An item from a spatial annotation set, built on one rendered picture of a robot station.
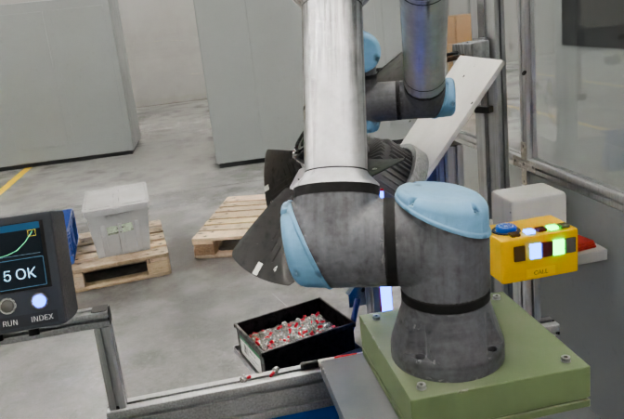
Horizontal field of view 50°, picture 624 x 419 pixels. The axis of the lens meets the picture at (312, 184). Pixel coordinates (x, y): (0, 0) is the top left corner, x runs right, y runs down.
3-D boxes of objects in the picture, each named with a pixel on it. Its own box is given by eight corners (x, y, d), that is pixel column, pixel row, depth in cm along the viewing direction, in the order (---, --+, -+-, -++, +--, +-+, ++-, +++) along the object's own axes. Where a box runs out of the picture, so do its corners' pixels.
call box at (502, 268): (552, 261, 141) (551, 213, 139) (578, 278, 132) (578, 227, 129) (480, 273, 139) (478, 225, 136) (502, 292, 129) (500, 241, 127)
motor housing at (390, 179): (357, 219, 187) (319, 195, 183) (404, 150, 185) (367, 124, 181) (382, 245, 165) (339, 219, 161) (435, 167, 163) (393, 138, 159)
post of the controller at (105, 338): (127, 399, 127) (109, 303, 122) (126, 408, 124) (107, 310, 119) (110, 402, 126) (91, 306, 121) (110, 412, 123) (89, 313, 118)
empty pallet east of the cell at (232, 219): (378, 203, 528) (376, 186, 525) (374, 249, 433) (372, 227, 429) (229, 213, 545) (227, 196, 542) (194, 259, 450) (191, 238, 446)
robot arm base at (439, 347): (522, 375, 85) (522, 303, 82) (403, 388, 84) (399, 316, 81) (484, 320, 99) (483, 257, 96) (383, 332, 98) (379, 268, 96)
